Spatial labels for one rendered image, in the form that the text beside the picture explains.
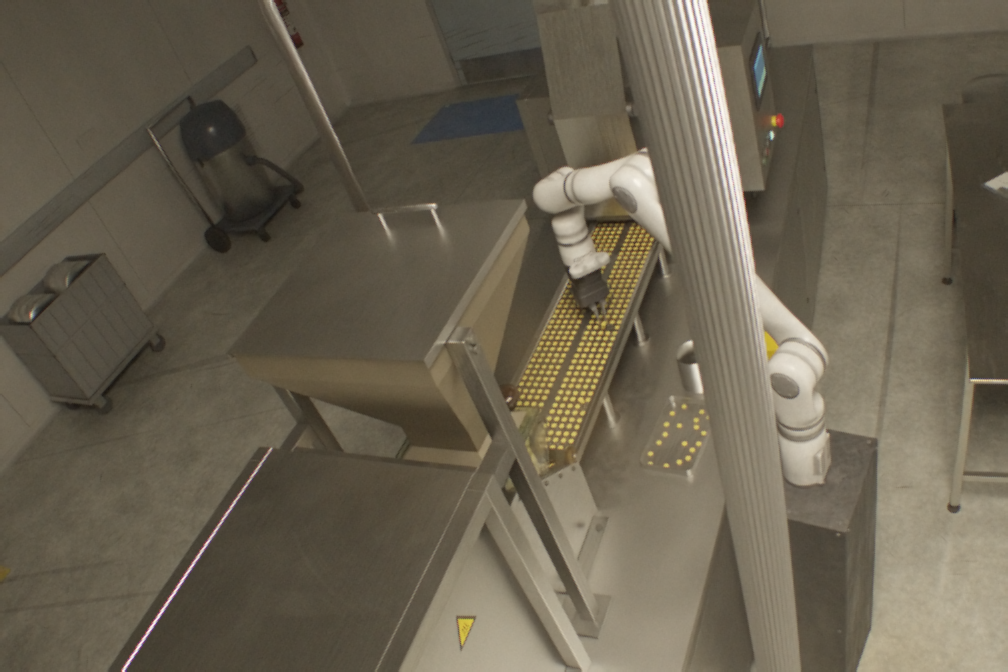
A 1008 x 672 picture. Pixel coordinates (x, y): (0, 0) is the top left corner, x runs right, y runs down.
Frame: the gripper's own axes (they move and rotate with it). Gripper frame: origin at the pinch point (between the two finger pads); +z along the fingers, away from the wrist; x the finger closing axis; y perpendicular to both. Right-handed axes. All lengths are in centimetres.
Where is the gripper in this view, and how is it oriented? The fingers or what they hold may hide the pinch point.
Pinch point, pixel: (603, 324)
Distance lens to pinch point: 181.8
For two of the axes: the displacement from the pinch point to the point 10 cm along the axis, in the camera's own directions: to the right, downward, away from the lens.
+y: -3.6, -5.0, 7.9
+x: -8.9, 4.4, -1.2
